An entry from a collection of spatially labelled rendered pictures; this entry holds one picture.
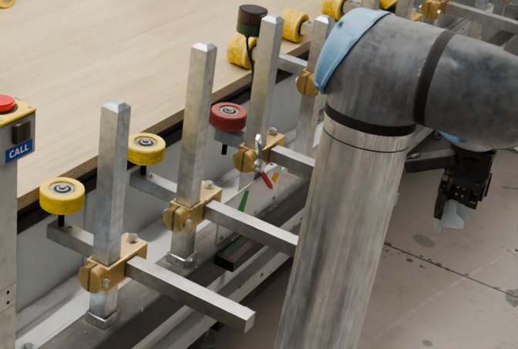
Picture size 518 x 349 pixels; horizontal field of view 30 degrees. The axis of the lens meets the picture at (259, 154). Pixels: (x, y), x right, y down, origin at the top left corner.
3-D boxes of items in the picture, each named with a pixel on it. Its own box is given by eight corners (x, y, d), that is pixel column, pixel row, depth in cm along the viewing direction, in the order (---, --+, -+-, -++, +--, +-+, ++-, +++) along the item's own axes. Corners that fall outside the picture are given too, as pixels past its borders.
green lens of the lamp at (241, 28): (270, 31, 199) (271, 21, 198) (255, 38, 194) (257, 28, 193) (245, 23, 201) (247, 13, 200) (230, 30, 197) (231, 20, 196)
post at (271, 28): (255, 217, 217) (285, 15, 194) (247, 223, 214) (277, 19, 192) (242, 212, 218) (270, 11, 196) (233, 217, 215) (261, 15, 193)
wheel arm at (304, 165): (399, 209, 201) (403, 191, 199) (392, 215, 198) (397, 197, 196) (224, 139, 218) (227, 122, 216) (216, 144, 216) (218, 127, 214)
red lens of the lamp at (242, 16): (271, 20, 198) (273, 10, 197) (257, 27, 193) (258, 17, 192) (247, 11, 200) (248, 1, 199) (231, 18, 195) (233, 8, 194)
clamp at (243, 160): (282, 155, 216) (285, 135, 213) (250, 176, 205) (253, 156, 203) (260, 146, 218) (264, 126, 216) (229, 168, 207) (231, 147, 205)
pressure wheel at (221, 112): (247, 153, 219) (254, 108, 214) (229, 166, 213) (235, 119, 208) (218, 142, 223) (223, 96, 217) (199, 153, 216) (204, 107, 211)
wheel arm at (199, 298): (253, 329, 165) (256, 309, 163) (243, 338, 162) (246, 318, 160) (58, 234, 183) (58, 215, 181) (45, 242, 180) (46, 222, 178)
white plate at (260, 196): (277, 199, 222) (284, 161, 217) (216, 246, 202) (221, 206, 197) (276, 198, 222) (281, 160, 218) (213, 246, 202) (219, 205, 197)
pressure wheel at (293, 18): (307, 7, 253) (293, 28, 249) (311, 28, 259) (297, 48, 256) (287, 1, 255) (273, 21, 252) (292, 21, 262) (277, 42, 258)
